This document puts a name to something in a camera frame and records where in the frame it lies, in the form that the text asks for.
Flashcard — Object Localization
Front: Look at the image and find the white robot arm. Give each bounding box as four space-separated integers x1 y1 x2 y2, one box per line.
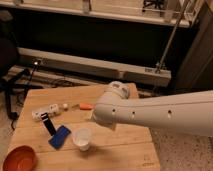
92 81 213 137

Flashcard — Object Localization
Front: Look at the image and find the blue eraser block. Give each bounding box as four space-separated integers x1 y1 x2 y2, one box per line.
48 125 71 149

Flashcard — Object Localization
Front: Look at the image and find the orange marker pen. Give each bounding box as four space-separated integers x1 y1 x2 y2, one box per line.
79 103 94 110

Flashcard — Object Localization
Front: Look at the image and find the white baseboard heater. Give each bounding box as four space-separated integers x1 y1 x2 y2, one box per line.
18 47 171 87

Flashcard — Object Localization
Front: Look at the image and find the clear plastic cup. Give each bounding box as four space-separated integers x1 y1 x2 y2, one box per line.
72 128 92 151

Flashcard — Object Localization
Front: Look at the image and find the white power strip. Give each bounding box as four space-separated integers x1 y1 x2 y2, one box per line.
32 104 61 121

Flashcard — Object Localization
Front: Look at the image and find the black rectangular bar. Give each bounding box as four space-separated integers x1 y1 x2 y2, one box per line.
41 113 56 136

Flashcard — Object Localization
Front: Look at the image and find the black office chair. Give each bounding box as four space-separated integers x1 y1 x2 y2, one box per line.
0 10 40 120

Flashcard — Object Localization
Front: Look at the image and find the red bowl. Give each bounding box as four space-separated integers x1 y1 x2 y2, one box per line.
2 146 37 171

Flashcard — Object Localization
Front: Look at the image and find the metal diagonal pole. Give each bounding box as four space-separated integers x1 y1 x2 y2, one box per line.
155 0 190 73

